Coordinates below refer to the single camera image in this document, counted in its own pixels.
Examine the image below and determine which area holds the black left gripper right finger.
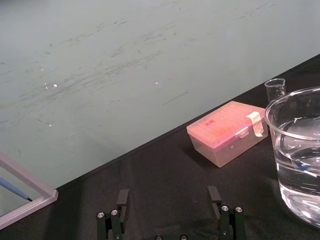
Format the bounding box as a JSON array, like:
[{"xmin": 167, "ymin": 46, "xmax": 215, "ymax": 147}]
[{"xmin": 207, "ymin": 185, "xmax": 248, "ymax": 240}]

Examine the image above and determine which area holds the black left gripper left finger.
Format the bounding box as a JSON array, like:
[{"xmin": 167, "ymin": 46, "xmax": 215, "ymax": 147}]
[{"xmin": 96, "ymin": 188, "xmax": 130, "ymax": 240}]

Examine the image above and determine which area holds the large clear glass beaker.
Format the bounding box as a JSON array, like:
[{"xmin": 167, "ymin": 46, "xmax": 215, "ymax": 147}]
[{"xmin": 264, "ymin": 86, "xmax": 320, "ymax": 230}]

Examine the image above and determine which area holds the white acrylic rack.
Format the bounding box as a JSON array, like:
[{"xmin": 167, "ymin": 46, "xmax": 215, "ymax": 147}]
[{"xmin": 0, "ymin": 150, "xmax": 59, "ymax": 230}]

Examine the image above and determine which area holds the small clear glass beaker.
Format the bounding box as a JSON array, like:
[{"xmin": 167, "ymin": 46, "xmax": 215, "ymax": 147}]
[{"xmin": 264, "ymin": 78, "xmax": 288, "ymax": 104}]

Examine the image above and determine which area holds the black table cloth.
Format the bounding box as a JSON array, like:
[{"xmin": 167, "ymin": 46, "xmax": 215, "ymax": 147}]
[{"xmin": 0, "ymin": 53, "xmax": 320, "ymax": 240}]

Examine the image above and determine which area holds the pink translucent plastic box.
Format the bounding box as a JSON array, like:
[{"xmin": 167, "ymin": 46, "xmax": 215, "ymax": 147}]
[{"xmin": 186, "ymin": 100, "xmax": 269, "ymax": 169}]

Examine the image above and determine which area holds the blue pipette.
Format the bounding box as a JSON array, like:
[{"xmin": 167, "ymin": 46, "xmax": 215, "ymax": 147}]
[{"xmin": 0, "ymin": 176, "xmax": 33, "ymax": 202}]

